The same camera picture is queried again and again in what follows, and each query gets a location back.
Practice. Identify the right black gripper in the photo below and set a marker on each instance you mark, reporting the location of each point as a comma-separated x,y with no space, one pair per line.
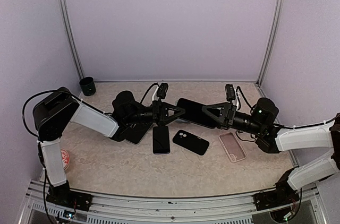
228,111

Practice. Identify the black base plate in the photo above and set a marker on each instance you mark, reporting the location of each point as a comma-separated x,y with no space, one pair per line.
283,194
64,196

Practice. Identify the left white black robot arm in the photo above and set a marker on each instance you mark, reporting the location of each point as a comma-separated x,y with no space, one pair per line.
52,115

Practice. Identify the tilted black smartphone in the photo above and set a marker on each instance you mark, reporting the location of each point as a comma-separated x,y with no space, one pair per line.
136,133

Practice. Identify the dark green cup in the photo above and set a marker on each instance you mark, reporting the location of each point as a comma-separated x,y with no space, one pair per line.
87,86

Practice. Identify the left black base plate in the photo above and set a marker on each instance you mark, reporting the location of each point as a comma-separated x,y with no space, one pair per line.
64,196

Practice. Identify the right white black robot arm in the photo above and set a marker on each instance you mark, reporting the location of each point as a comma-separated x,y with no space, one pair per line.
272,138

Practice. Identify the aluminium frame post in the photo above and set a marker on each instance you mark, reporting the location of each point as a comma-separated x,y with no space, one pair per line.
270,43
70,38

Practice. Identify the right aluminium frame post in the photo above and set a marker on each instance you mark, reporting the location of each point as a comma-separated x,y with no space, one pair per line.
270,43

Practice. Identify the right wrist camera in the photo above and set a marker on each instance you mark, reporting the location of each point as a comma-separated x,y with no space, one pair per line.
230,92

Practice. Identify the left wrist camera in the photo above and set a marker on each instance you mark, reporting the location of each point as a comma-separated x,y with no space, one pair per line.
162,91

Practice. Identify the light blue phone case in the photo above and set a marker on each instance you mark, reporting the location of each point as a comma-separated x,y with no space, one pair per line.
181,121

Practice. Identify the left aluminium frame post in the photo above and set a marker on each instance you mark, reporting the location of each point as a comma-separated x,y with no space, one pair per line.
70,38

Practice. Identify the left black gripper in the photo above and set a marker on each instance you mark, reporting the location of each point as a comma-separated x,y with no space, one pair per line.
160,112

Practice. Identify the black phone case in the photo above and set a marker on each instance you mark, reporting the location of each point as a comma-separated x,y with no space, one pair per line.
191,142

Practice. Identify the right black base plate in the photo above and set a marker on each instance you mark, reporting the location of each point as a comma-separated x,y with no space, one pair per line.
283,194

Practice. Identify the large black smartphone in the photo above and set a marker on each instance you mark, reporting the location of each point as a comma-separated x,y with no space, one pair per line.
193,113

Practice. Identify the red white round dish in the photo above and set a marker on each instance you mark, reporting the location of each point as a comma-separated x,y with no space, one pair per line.
65,158

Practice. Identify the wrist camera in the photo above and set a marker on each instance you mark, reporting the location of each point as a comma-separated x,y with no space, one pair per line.
162,91
230,92

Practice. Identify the clear pink phone case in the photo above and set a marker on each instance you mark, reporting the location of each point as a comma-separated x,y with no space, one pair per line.
232,147

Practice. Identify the front aluminium rail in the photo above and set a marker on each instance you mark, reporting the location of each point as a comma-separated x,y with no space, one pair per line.
110,208

